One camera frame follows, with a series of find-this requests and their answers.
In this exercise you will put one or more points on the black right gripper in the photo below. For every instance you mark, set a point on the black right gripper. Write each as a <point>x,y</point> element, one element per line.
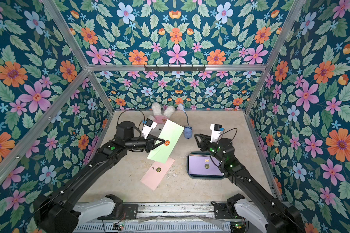
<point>209,144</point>

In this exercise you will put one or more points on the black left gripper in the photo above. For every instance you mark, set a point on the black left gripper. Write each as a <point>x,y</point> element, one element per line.
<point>149,145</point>

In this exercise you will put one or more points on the light green envelope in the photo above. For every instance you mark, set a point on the light green envelope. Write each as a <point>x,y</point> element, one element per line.
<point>171,132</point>

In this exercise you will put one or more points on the lilac purple envelope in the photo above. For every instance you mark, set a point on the lilac purple envelope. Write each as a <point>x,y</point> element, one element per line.
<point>204,166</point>

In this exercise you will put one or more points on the pink envelope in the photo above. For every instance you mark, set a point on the pink envelope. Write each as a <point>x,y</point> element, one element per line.
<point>156,173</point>

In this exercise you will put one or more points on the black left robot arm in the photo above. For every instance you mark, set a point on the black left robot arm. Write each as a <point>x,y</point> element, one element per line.
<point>59,212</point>

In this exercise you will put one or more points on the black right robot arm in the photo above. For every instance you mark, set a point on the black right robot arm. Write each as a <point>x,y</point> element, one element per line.
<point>256,205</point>

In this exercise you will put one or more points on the dark teal storage box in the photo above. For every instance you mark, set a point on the dark teal storage box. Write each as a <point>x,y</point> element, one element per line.
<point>192,177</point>

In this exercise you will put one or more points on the blue cat desk lamp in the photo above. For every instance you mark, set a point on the blue cat desk lamp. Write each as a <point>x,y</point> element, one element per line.
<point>187,129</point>

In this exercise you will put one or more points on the white plush bunny toy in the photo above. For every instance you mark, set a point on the white plush bunny toy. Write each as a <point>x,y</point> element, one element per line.
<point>159,116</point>

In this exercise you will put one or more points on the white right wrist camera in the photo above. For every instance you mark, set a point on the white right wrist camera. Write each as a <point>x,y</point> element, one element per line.
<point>217,131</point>

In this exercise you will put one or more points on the black wall hook rail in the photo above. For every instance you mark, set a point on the black wall hook rail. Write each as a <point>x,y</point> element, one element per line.
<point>170,68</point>

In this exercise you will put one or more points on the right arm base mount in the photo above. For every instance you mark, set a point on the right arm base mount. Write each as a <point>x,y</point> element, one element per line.
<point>238,207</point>

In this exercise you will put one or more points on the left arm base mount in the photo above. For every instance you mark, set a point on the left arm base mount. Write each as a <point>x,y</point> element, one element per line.
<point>110,207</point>

